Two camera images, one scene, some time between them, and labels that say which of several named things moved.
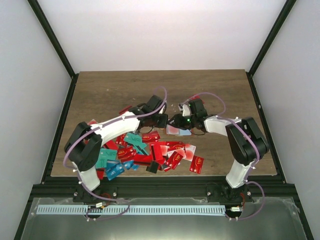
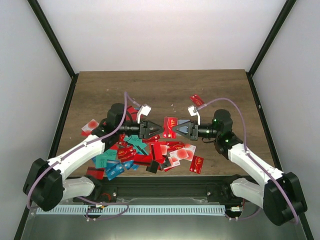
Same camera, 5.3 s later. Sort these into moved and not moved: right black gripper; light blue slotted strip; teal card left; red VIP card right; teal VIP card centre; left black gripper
Moved: left black gripper; right black gripper
Not moved: teal VIP card centre; teal card left; red VIP card right; light blue slotted strip
